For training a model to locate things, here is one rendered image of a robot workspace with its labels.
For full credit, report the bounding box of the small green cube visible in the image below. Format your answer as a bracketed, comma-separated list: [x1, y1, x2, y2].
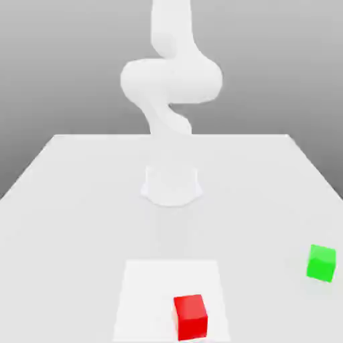
[305, 244, 337, 283]

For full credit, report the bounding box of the small red cube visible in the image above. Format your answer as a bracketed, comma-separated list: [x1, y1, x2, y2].
[173, 293, 209, 342]

